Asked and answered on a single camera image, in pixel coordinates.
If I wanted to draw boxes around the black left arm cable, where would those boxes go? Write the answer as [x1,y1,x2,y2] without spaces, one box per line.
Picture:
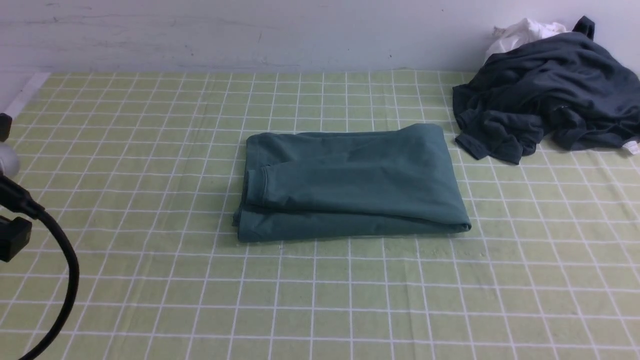
[0,175,81,360]

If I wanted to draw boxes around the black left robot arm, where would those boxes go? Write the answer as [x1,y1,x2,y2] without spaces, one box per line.
[0,112,33,263]

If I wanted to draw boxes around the white crumpled cloth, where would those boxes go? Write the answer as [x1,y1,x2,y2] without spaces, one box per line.
[484,18,569,63]

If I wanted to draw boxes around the dark grey crumpled garment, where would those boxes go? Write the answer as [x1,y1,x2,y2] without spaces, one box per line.
[452,16,640,165]

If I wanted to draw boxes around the green checkered tablecloth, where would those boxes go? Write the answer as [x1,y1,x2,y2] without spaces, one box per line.
[8,70,640,360]

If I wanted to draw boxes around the green long-sleeve shirt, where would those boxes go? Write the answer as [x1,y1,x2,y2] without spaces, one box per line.
[232,123,472,243]

